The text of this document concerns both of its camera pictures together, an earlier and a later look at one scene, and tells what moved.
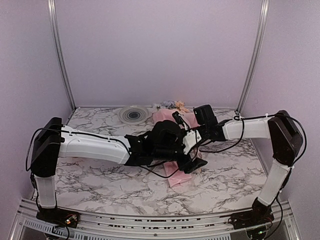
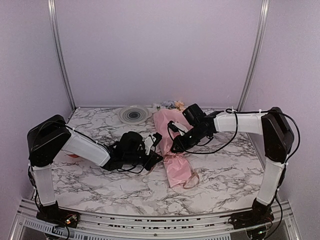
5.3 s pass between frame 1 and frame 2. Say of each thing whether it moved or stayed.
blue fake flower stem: stayed
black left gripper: moved
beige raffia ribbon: moved
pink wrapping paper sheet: stayed
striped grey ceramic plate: stayed
